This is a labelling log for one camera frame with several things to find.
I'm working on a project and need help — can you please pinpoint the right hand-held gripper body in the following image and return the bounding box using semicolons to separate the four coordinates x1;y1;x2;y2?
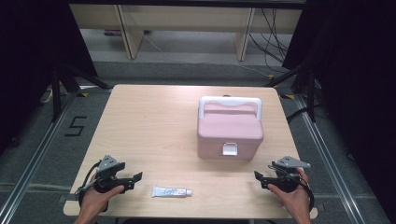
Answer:
270;155;311;193

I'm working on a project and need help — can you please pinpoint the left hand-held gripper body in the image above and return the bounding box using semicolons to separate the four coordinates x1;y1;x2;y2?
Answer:
92;154;129;194

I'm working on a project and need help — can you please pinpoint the white ointment tube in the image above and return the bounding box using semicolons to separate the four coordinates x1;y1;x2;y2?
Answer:
151;185;193;199

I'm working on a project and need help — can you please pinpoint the pink storage box white handle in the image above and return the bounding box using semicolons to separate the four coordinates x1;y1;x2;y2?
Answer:
196;95;265;161

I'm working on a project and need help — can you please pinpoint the person's right hand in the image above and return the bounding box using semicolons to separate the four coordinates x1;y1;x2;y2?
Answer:
267;168;313;218

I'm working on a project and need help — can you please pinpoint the person's left hand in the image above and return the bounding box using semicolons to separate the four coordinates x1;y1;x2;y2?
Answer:
78;174;125;218

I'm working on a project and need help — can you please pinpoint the black metal stand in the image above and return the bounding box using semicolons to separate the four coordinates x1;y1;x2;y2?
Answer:
264;61;319;123
50;62;114;123

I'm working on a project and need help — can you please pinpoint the dark curtain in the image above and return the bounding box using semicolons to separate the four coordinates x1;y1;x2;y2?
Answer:
281;0;396;218
0;0;98;155

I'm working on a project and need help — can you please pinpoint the beige wooden desk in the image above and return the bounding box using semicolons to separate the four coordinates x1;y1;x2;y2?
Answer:
68;3;303;63

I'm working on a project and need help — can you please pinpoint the left hand-held gripper cable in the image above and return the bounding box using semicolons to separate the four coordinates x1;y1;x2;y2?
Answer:
76;159;103;204

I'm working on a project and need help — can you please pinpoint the metal floor rail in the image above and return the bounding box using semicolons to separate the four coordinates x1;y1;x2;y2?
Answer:
0;91;79;224
293;93;366;224

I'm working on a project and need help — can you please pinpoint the white floor cable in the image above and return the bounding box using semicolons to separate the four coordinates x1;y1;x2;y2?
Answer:
39;88;54;105

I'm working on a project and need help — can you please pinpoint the bundle of black cables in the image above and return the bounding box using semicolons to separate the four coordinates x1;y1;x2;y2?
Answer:
247;7;291;75

